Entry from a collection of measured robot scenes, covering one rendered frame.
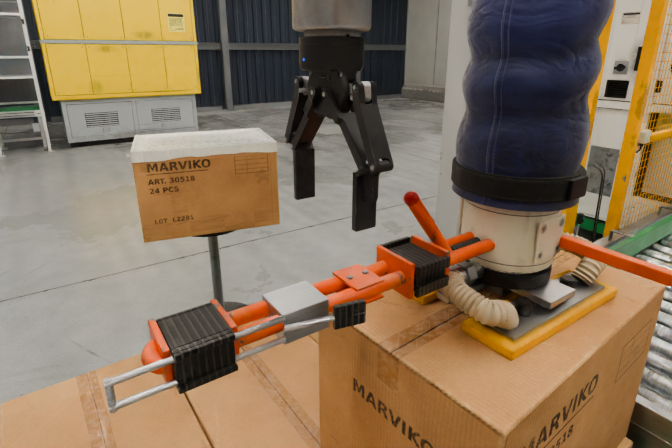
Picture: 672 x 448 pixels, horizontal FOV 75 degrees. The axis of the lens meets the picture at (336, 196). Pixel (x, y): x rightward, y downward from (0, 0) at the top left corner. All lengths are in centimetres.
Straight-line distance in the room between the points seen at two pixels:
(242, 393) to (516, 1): 108
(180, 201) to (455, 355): 148
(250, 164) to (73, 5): 604
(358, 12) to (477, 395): 52
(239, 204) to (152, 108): 604
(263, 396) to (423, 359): 63
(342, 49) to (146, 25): 743
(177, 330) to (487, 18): 62
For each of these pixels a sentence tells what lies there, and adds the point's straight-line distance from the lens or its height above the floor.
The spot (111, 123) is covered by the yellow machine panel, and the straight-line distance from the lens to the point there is 789.
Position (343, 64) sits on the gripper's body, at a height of 139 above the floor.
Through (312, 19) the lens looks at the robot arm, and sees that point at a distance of 49.
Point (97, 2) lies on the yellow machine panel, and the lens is 780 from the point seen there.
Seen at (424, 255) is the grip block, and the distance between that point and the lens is 72.
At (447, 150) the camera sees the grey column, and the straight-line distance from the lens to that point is 236.
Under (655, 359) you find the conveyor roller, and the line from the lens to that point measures 165.
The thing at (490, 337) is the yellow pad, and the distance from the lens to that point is 78.
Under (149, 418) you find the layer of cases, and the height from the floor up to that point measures 54.
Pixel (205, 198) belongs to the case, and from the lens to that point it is 199.
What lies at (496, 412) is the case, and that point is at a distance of 68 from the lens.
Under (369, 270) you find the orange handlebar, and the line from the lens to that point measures 67.
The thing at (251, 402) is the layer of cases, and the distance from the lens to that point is 126.
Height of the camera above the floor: 140
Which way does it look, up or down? 18 degrees down
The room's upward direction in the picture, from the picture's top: straight up
